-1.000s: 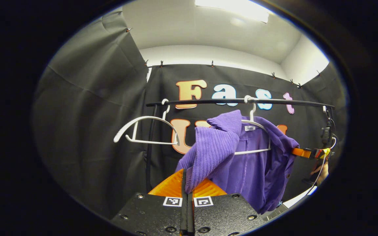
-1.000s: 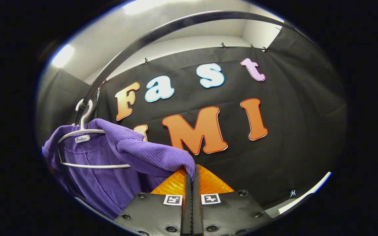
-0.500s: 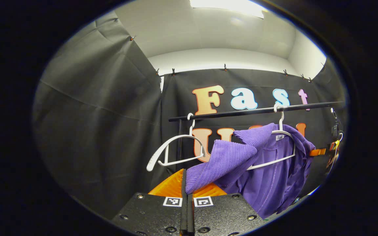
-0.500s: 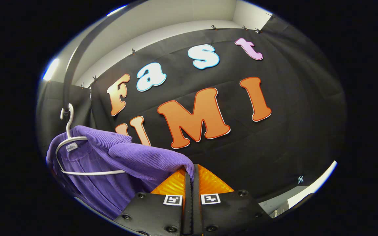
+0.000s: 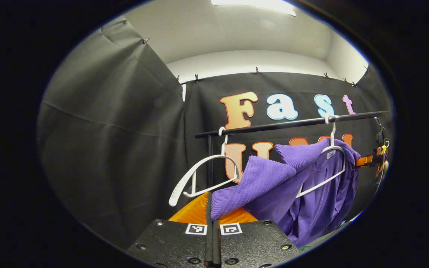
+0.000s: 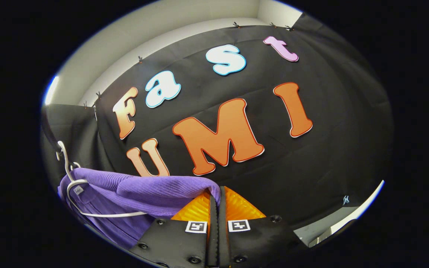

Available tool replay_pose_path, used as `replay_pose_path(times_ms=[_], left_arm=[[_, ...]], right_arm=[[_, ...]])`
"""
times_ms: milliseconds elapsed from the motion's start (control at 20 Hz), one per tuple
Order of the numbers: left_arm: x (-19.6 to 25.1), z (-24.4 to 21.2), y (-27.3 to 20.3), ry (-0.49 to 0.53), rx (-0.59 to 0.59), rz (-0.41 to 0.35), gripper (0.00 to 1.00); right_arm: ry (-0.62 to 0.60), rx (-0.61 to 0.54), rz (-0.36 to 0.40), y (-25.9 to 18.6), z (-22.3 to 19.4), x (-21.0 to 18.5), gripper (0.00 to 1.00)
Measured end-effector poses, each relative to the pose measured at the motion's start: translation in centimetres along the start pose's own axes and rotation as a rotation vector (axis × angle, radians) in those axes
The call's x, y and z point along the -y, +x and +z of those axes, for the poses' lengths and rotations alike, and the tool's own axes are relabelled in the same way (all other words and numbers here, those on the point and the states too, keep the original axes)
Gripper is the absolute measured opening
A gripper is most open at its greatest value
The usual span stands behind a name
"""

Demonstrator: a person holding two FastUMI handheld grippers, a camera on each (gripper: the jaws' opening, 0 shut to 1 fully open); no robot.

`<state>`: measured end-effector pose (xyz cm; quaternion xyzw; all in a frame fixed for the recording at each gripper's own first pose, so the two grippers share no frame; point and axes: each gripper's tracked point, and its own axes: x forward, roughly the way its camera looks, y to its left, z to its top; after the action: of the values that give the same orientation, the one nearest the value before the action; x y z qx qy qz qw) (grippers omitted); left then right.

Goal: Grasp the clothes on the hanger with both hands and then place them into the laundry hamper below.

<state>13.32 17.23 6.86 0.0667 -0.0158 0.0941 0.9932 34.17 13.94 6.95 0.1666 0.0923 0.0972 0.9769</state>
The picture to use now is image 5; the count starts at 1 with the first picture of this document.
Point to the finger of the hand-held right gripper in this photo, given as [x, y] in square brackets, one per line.
[363, 160]

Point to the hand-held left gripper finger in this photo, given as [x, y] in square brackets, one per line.
[216, 245]
[209, 242]

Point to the white plastic clothes hanger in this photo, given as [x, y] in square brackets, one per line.
[333, 136]
[184, 182]

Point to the black metal clothes rack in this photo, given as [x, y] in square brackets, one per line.
[292, 123]

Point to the black backdrop cloth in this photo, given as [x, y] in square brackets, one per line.
[106, 149]

